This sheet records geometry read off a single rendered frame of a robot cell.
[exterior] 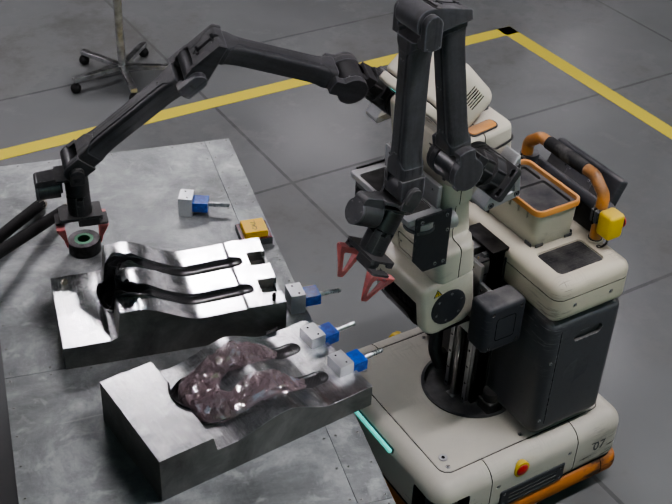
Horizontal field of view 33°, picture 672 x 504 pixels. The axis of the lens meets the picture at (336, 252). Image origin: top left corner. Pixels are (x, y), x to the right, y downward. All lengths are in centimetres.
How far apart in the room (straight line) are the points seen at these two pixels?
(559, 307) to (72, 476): 126
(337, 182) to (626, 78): 173
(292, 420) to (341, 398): 12
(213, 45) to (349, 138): 246
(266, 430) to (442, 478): 85
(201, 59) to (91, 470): 90
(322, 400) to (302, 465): 15
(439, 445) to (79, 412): 108
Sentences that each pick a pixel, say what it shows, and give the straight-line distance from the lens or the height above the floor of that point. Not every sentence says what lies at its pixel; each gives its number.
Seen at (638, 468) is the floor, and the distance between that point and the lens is 356.
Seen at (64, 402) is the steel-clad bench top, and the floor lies 80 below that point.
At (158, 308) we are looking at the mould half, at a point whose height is 92.
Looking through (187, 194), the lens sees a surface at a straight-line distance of 297.
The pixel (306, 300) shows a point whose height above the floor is 83.
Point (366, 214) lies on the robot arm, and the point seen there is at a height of 120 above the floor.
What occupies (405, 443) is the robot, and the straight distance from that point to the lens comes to 309.
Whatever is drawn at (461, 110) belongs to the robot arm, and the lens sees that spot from 231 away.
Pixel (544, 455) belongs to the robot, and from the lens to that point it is 317.
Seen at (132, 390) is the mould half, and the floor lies 91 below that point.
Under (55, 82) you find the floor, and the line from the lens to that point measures 541.
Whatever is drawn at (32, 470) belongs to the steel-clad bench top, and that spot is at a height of 80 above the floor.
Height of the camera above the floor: 248
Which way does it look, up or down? 36 degrees down
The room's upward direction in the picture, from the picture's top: 3 degrees clockwise
